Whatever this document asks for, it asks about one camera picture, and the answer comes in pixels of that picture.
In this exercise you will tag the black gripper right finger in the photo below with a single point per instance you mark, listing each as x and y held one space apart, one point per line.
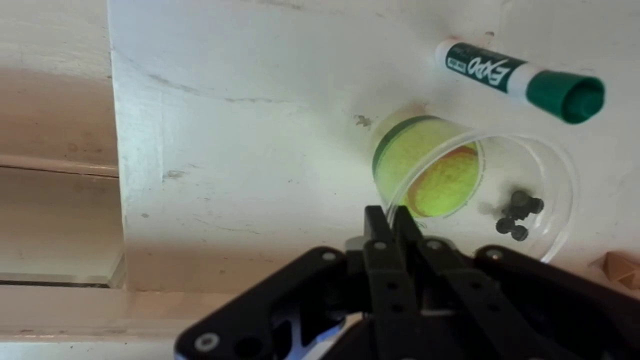
520 313

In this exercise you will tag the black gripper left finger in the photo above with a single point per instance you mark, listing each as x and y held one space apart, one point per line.
281 306

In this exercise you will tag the clear plastic cup green band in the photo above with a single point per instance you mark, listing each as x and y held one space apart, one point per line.
427 160

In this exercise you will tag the small brown block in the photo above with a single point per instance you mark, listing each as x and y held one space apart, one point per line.
622 271

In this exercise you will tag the green whiteboard marker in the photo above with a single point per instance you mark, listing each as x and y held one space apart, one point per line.
527 76

